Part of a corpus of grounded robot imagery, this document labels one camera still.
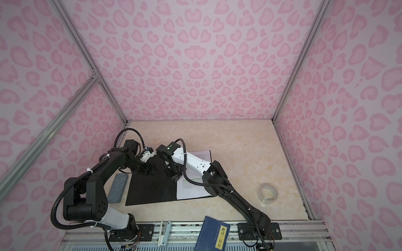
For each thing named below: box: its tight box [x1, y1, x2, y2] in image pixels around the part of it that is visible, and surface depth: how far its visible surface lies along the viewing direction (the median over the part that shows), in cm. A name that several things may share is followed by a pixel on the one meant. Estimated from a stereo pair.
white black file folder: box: [125, 154, 216, 207], surface depth 87 cm
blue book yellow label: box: [193, 215, 231, 251], surface depth 73 cm
